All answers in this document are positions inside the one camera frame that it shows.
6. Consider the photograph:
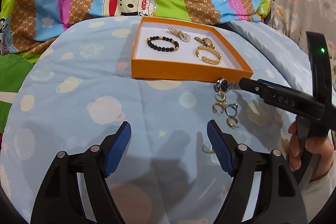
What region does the person's right forearm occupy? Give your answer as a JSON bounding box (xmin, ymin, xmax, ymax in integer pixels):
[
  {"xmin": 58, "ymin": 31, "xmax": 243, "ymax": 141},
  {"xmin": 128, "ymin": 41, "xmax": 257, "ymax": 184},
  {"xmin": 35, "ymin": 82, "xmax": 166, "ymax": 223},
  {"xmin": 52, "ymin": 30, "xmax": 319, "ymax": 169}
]
[{"xmin": 299, "ymin": 173, "xmax": 336, "ymax": 224}]

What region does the person's right hand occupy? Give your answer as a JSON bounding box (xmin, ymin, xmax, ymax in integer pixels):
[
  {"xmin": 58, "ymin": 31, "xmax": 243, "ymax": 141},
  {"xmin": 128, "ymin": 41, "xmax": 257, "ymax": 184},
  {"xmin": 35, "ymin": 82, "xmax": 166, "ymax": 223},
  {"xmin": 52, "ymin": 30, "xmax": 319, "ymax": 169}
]
[{"xmin": 287, "ymin": 121, "xmax": 334, "ymax": 183}]

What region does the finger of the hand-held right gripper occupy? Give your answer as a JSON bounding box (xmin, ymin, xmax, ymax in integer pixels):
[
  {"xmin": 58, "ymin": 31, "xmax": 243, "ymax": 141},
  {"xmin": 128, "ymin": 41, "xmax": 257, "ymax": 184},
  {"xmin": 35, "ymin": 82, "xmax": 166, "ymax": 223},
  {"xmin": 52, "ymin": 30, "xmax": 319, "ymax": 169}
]
[
  {"xmin": 257, "ymin": 79, "xmax": 315, "ymax": 99},
  {"xmin": 240, "ymin": 77, "xmax": 326, "ymax": 120}
]

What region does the gold chain bracelet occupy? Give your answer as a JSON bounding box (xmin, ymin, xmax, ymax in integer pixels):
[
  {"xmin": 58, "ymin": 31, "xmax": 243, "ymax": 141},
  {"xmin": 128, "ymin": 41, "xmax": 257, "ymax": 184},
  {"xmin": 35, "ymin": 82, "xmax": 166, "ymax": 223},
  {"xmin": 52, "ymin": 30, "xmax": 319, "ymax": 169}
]
[{"xmin": 195, "ymin": 45, "xmax": 221, "ymax": 65}]

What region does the gold watch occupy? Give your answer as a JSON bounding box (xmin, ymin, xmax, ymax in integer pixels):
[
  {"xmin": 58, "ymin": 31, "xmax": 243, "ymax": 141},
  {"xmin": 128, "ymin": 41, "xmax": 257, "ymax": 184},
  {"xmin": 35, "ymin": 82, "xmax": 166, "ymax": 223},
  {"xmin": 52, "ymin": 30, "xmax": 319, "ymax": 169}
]
[{"xmin": 194, "ymin": 36, "xmax": 212, "ymax": 48}]

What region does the silver watch with blue dial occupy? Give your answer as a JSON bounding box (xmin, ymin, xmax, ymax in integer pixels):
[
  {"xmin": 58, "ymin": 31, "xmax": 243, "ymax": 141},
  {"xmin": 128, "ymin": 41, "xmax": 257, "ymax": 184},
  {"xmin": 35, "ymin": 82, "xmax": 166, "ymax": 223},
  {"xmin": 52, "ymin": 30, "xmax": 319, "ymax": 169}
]
[{"xmin": 214, "ymin": 78, "xmax": 242, "ymax": 92}]

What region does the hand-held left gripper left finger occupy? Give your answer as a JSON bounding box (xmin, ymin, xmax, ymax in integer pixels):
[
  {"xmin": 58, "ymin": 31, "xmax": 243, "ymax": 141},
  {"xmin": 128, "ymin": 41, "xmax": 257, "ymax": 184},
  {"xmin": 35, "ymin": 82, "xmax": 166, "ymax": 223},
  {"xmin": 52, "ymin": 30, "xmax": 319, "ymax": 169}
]
[{"xmin": 30, "ymin": 121, "xmax": 132, "ymax": 224}]

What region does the black bead bracelet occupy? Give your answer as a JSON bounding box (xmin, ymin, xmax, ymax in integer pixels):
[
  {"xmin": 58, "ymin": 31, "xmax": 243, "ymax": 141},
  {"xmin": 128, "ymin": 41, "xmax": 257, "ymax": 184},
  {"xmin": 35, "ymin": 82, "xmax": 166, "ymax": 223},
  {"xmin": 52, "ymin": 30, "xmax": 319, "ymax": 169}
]
[{"xmin": 146, "ymin": 35, "xmax": 180, "ymax": 52}]

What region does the white pearl bracelet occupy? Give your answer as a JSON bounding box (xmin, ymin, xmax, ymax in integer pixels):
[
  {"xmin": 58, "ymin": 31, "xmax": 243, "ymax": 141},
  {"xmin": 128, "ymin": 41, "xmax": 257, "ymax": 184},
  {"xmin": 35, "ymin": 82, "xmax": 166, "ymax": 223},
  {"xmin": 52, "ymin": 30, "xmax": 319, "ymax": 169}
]
[{"xmin": 168, "ymin": 25, "xmax": 192, "ymax": 43}]

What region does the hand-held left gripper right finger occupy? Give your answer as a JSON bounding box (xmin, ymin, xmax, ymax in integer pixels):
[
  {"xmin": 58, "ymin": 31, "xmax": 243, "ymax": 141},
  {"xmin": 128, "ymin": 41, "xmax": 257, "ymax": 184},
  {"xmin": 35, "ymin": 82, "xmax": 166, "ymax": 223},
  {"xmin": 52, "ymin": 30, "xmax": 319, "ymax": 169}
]
[{"xmin": 207, "ymin": 119, "xmax": 309, "ymax": 224}]

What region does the orange jewelry box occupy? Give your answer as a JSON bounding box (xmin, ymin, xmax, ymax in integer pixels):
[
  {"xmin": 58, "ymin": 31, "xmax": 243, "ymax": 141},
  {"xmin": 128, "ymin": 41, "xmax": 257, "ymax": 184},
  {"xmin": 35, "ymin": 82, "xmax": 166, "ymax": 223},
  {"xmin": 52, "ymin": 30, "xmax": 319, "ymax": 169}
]
[{"xmin": 131, "ymin": 17, "xmax": 254, "ymax": 83}]

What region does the silver ring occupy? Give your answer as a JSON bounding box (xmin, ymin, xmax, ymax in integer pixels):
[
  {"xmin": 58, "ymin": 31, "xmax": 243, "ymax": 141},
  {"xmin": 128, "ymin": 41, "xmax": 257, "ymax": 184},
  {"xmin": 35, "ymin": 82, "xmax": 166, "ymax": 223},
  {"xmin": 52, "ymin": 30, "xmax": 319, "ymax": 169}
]
[{"xmin": 226, "ymin": 103, "xmax": 239, "ymax": 117}]

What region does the green cloth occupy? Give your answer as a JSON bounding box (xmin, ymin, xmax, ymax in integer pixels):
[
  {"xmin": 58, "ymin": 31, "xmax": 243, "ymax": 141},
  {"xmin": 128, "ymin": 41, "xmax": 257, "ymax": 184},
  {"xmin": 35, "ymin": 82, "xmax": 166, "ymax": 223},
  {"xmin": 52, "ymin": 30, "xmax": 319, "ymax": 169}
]
[{"xmin": 0, "ymin": 53, "xmax": 40, "ymax": 135}]

